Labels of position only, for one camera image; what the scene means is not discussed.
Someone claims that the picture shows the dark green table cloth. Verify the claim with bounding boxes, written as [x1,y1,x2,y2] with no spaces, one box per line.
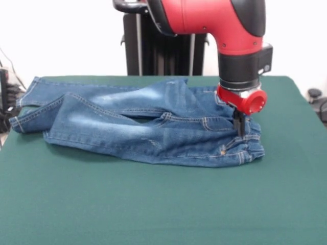
[0,75,327,245]

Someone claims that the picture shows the black robot pedestal stand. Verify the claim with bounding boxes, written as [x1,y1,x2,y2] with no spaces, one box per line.
[112,0,213,77]

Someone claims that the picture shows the black chair base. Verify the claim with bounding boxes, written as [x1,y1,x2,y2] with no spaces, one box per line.
[308,88,327,127]

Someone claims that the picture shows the blue denim jeans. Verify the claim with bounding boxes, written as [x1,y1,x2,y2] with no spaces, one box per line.
[9,76,265,168]

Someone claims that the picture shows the black electronics box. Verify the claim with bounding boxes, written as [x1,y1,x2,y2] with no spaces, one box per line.
[0,68,10,111]

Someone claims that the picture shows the black cable bundle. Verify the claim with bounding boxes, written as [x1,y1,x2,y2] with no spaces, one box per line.
[0,83,28,133]

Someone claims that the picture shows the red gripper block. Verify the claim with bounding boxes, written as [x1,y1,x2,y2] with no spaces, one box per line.
[216,84,268,136]

